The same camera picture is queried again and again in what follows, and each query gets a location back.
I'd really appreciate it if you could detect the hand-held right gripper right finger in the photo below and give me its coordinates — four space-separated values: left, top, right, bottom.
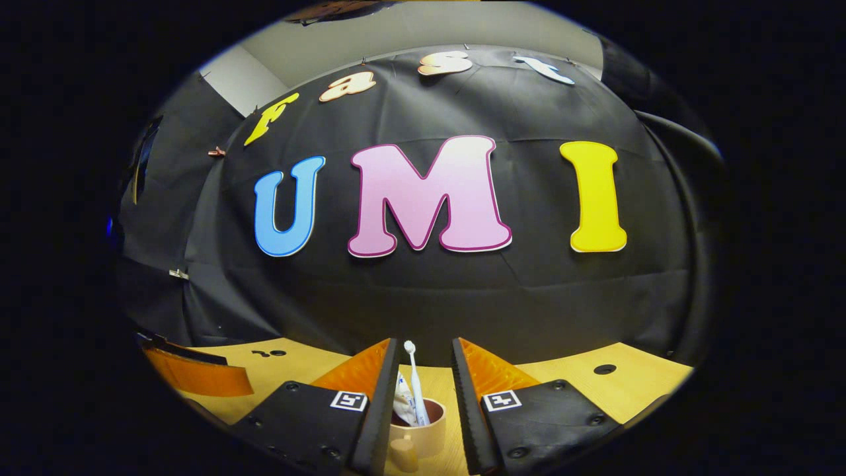
451 337 623 475

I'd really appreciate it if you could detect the beige cup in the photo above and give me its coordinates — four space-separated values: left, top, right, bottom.
387 397 447 474

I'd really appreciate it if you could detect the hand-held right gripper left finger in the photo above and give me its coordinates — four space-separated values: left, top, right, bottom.
228 337 402 475

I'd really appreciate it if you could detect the pale blue toothbrush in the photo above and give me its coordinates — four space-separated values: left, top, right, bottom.
403 340 431 426

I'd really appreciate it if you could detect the white toothpaste tube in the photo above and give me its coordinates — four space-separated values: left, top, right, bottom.
393 372 419 428

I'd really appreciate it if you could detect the wooden desktop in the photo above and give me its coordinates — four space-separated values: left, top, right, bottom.
169 340 695 475

